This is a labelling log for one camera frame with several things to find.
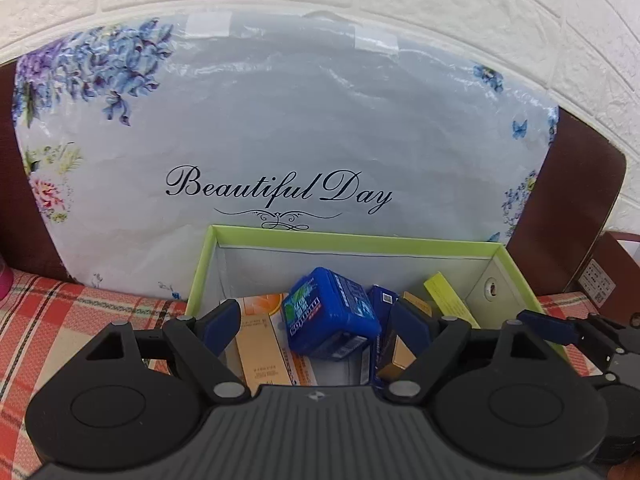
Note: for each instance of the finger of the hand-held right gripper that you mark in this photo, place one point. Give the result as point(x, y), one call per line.
point(547, 327)

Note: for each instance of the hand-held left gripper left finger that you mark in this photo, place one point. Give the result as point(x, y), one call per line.
point(220, 327)

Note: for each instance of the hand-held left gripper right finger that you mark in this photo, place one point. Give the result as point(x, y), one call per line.
point(407, 327)

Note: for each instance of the dark blue small box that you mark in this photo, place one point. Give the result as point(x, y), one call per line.
point(400, 355)

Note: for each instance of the blue medicine box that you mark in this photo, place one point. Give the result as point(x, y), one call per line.
point(382, 300)

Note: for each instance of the orange white medicine box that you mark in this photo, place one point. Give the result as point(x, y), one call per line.
point(260, 340)

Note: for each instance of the yellow box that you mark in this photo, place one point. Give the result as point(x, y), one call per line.
point(447, 297)

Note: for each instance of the blue chewing gum container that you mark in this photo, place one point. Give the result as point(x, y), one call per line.
point(330, 315)

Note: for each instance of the light green cardboard box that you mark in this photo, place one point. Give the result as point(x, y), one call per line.
point(350, 247)

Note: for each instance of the brown shoe box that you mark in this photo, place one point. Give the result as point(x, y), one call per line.
point(610, 270)

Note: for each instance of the brown board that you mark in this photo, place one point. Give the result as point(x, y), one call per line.
point(565, 200)

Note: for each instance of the red plaid cloth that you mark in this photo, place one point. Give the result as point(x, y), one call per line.
point(30, 340)

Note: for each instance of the floral printed plastic bag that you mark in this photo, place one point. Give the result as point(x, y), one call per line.
point(280, 125)

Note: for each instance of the pink thermos bottle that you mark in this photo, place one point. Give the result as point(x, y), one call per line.
point(3, 282)

